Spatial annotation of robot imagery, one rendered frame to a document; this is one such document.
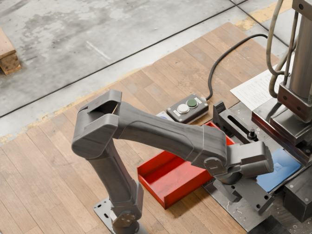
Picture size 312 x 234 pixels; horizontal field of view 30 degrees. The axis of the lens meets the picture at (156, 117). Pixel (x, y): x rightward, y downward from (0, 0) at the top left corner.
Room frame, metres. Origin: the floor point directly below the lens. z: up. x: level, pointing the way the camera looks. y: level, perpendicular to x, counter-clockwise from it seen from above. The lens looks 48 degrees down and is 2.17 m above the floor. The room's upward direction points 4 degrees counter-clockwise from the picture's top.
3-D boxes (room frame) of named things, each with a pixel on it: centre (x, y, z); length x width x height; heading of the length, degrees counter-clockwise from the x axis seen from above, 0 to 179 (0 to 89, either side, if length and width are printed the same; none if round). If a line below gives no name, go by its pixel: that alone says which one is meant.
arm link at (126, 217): (0.76, 0.09, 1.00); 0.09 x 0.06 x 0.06; 174
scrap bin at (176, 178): (0.92, -0.08, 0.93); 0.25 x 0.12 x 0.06; 124
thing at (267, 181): (0.83, -0.27, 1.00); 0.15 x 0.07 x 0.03; 125
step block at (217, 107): (1.05, -0.19, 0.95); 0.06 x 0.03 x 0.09; 34
